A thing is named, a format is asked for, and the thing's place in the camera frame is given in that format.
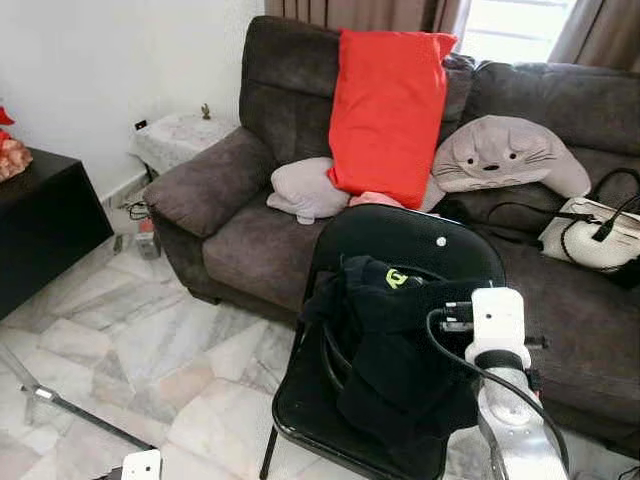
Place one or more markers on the black garment with green logo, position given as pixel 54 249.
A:
pixel 400 380

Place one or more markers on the grey seal plush cushion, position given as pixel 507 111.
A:
pixel 510 155

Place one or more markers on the brown curtain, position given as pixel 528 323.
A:
pixel 600 30

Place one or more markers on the black folding chair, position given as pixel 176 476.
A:
pixel 400 230

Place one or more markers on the bright window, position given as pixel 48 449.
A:
pixel 510 25

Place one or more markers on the red pillow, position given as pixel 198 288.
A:
pixel 390 110

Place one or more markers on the small light grey pillow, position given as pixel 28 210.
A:
pixel 305 190

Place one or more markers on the dark grey fabric sofa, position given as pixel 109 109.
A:
pixel 250 240

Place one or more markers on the side table with lace cloth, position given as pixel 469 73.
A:
pixel 180 140

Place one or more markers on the black low cabinet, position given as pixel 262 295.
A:
pixel 50 230

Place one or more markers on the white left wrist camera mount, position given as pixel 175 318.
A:
pixel 143 465

